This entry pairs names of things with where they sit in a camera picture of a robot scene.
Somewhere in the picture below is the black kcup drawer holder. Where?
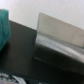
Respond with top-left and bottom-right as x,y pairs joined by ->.
0,13 -> 84,84

